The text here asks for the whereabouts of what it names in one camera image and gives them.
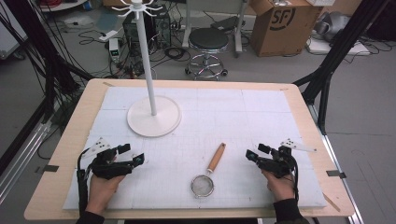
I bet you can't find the black round stool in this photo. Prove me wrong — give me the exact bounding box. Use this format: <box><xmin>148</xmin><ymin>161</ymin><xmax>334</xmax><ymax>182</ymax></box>
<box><xmin>185</xmin><ymin>27</ymin><xmax>230</xmax><ymax>81</ymax></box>

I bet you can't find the person's right hand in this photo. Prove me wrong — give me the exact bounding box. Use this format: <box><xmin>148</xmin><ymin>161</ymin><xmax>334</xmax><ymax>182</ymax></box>
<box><xmin>261</xmin><ymin>170</ymin><xmax>296</xmax><ymax>203</ymax></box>

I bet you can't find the black metal stand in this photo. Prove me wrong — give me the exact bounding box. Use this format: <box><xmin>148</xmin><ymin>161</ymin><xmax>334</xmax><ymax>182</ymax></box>
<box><xmin>0</xmin><ymin>0</ymin><xmax>95</xmax><ymax>124</ymax></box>
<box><xmin>292</xmin><ymin>0</ymin><xmax>390</xmax><ymax>135</ymax></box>

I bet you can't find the grey bag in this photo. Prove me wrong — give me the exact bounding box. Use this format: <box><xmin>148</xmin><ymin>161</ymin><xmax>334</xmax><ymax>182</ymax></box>
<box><xmin>312</xmin><ymin>11</ymin><xmax>352</xmax><ymax>43</ymax></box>

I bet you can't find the aluminium rail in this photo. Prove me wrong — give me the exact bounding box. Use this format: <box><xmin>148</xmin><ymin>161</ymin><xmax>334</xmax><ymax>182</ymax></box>
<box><xmin>0</xmin><ymin>120</ymin><xmax>52</xmax><ymax>205</ymax></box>
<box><xmin>307</xmin><ymin>104</ymin><xmax>366</xmax><ymax>224</ymax></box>

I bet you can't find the white flat board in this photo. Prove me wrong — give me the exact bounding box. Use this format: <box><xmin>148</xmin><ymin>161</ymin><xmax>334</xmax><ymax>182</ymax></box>
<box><xmin>305</xmin><ymin>36</ymin><xmax>372</xmax><ymax>57</ymax></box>

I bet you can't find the hand-held gripper cable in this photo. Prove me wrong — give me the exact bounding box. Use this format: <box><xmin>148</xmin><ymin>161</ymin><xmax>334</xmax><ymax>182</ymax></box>
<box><xmin>290</xmin><ymin>160</ymin><xmax>301</xmax><ymax>202</ymax></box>
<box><xmin>77</xmin><ymin>147</ymin><xmax>92</xmax><ymax>217</ymax></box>

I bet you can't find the black tape piece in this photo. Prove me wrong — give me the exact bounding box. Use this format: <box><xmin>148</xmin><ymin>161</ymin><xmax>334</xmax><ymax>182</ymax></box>
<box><xmin>34</xmin><ymin>164</ymin><xmax>60</xmax><ymax>175</ymax></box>
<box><xmin>325</xmin><ymin>169</ymin><xmax>347</xmax><ymax>180</ymax></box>

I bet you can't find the white grid mat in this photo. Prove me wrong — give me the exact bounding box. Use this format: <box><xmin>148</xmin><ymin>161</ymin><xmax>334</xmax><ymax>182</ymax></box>
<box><xmin>63</xmin><ymin>86</ymin><xmax>328</xmax><ymax>210</ymax></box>

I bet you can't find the right hand-held gripper cable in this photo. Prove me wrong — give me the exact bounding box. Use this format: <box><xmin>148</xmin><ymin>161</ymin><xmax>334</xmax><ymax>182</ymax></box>
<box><xmin>290</xmin><ymin>160</ymin><xmax>301</xmax><ymax>202</ymax></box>

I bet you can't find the wooden-handled mesh strainer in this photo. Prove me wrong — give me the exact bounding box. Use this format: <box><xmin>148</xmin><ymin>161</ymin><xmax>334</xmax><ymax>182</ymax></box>
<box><xmin>190</xmin><ymin>142</ymin><xmax>227</xmax><ymax>200</ymax></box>

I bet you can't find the small white display device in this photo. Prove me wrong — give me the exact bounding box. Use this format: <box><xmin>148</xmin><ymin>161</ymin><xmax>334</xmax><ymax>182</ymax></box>
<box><xmin>107</xmin><ymin>37</ymin><xmax>121</xmax><ymax>63</ymax></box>

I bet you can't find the white hook stand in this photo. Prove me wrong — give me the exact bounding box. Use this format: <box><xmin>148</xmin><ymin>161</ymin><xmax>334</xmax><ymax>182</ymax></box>
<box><xmin>110</xmin><ymin>0</ymin><xmax>183</xmax><ymax>138</ymax></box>

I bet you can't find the white power strip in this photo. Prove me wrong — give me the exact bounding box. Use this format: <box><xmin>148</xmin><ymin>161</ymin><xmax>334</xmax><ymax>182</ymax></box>
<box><xmin>98</xmin><ymin>29</ymin><xmax>120</xmax><ymax>43</ymax></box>

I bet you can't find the brown cardboard box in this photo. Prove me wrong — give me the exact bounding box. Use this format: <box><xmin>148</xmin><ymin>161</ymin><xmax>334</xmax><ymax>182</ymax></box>
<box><xmin>249</xmin><ymin>0</ymin><xmax>325</xmax><ymax>58</ymax></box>

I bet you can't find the left hand-held gripper cable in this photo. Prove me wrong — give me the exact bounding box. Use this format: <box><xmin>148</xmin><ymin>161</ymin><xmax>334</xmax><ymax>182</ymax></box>
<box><xmin>77</xmin><ymin>147</ymin><xmax>92</xmax><ymax>217</ymax></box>

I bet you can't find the coiled black cable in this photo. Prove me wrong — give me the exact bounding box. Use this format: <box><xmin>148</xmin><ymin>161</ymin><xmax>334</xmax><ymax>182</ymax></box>
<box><xmin>163</xmin><ymin>46</ymin><xmax>191</xmax><ymax>63</ymax></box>

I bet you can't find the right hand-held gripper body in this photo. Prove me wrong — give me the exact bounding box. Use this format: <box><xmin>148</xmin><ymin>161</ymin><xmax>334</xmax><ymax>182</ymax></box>
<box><xmin>257</xmin><ymin>137</ymin><xmax>318</xmax><ymax>179</ymax></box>

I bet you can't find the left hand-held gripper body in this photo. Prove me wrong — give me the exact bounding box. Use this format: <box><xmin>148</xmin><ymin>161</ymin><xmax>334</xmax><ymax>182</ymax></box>
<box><xmin>81</xmin><ymin>137</ymin><xmax>135</xmax><ymax>180</ymax></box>

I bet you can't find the white metal frame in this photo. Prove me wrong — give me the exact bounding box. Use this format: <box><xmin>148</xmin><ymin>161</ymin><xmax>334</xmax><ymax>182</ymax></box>
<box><xmin>181</xmin><ymin>0</ymin><xmax>250</xmax><ymax>59</ymax></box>

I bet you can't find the black computer tower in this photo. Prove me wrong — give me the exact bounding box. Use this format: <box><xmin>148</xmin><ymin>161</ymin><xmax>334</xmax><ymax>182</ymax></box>
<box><xmin>122</xmin><ymin>7</ymin><xmax>173</xmax><ymax>52</ymax></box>

